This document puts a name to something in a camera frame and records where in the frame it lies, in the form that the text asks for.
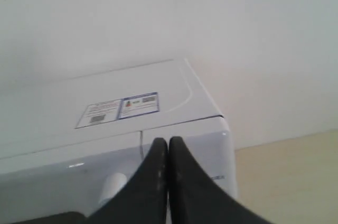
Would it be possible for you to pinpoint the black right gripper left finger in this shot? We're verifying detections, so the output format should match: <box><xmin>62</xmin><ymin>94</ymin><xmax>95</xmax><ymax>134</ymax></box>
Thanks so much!
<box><xmin>87</xmin><ymin>138</ymin><xmax>168</xmax><ymax>224</ymax></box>

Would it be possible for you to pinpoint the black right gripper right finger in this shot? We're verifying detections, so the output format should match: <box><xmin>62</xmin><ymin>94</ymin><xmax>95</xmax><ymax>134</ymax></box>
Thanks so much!
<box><xmin>168</xmin><ymin>136</ymin><xmax>269</xmax><ymax>224</ymax></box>

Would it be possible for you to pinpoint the white microwave door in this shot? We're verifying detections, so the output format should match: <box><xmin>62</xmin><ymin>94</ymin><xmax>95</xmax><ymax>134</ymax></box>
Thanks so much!
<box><xmin>1</xmin><ymin>132</ymin><xmax>142</xmax><ymax>223</ymax></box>

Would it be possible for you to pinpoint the white Midea microwave oven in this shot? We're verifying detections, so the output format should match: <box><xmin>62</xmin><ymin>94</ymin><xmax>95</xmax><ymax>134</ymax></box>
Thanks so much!
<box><xmin>1</xmin><ymin>59</ymin><xmax>238</xmax><ymax>223</ymax></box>

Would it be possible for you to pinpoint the warning label sticker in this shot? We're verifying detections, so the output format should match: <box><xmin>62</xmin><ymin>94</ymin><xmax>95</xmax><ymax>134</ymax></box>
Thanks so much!
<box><xmin>76</xmin><ymin>92</ymin><xmax>159</xmax><ymax>129</ymax></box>

